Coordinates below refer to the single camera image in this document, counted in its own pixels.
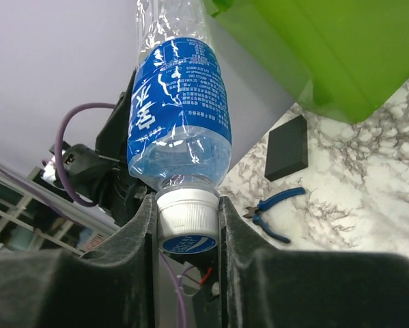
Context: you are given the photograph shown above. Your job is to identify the blue handled pliers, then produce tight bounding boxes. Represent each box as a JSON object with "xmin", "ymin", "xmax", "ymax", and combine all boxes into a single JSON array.
[{"xmin": 242, "ymin": 187, "xmax": 307, "ymax": 245}]

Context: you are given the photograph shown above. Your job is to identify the green plastic bin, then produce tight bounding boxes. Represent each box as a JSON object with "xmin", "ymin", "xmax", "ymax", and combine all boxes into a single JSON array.
[{"xmin": 205, "ymin": 0, "xmax": 409, "ymax": 123}]

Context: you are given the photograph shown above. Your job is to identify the blue label bottle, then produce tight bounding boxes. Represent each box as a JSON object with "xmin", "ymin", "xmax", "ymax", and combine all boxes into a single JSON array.
[{"xmin": 127, "ymin": 1, "xmax": 232, "ymax": 255}]

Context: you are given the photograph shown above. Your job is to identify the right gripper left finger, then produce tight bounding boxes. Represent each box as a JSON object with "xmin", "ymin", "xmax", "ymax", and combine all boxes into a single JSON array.
[{"xmin": 0, "ymin": 195, "xmax": 156, "ymax": 327}]

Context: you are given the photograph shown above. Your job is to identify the black foam block left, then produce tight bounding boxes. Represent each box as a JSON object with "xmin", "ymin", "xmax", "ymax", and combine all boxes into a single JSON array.
[{"xmin": 264, "ymin": 115, "xmax": 309, "ymax": 182}]

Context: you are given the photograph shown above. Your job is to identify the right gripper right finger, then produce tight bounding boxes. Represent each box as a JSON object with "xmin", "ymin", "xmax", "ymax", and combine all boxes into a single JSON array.
[{"xmin": 218, "ymin": 197, "xmax": 409, "ymax": 327}]

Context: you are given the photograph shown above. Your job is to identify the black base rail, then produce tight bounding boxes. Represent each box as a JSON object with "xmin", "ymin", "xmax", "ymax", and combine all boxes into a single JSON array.
[{"xmin": 0, "ymin": 167, "xmax": 118, "ymax": 256}]

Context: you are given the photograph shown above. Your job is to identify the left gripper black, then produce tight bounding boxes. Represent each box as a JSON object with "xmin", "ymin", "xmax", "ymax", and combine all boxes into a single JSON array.
[{"xmin": 48, "ymin": 72, "xmax": 150, "ymax": 227}]

